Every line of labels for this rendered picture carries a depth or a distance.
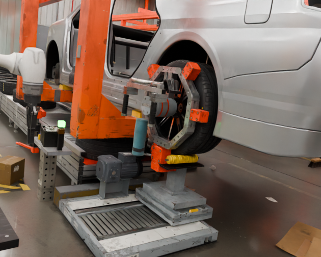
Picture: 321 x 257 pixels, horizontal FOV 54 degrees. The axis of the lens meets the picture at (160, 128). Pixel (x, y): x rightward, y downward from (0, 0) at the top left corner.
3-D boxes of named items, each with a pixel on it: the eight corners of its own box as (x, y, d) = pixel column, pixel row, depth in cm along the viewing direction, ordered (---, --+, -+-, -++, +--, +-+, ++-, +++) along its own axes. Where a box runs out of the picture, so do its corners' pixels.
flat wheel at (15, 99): (63, 107, 540) (64, 93, 536) (39, 110, 476) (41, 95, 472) (30, 101, 555) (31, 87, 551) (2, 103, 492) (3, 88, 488)
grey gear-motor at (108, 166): (149, 198, 255) (155, 155, 249) (101, 204, 230) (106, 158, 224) (137, 189, 269) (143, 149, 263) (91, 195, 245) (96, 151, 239)
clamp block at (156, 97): (166, 102, 192) (167, 94, 191) (154, 102, 187) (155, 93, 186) (162, 101, 196) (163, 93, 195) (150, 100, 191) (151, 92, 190)
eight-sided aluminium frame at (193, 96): (190, 156, 203) (204, 70, 193) (183, 156, 199) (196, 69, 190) (145, 135, 246) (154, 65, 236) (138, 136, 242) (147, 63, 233)
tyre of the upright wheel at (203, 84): (236, 58, 206) (173, 67, 259) (210, 53, 192) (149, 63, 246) (230, 160, 210) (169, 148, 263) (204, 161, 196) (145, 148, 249)
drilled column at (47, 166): (53, 200, 245) (57, 147, 238) (40, 202, 239) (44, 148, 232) (49, 195, 253) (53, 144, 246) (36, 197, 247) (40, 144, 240)
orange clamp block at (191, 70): (194, 80, 202) (202, 70, 197) (185, 79, 198) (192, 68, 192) (189, 73, 206) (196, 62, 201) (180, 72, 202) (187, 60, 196)
